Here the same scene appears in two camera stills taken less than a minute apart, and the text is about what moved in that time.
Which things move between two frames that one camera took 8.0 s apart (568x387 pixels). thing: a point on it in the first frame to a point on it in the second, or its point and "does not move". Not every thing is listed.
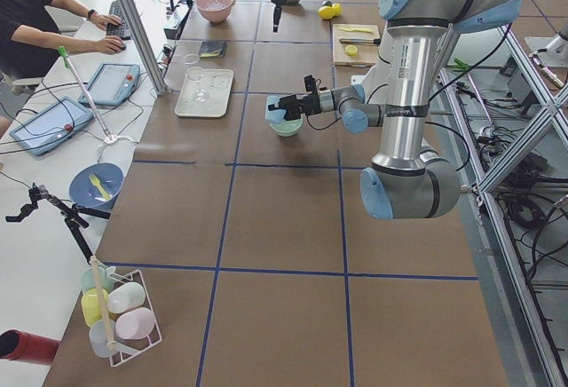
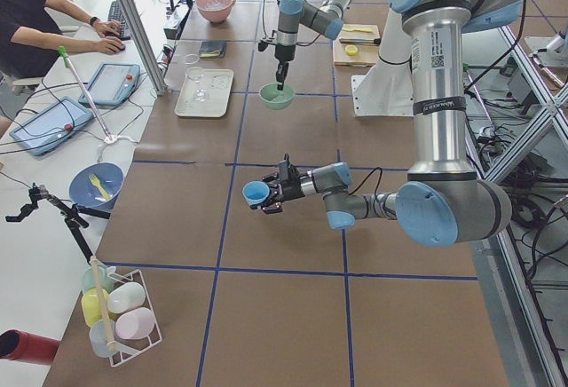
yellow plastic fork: [97, 183] does not move
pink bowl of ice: [215, 6] does not move
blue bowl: [97, 185] does not move
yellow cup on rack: [95, 303] does not move
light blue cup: [273, 116] to [256, 192]
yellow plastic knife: [357, 29] does not move
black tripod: [71, 212] does not move
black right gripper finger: [277, 12] to [286, 66]
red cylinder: [23, 346] does not move
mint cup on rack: [106, 280] does not move
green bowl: [287, 128] to [276, 98]
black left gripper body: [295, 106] to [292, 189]
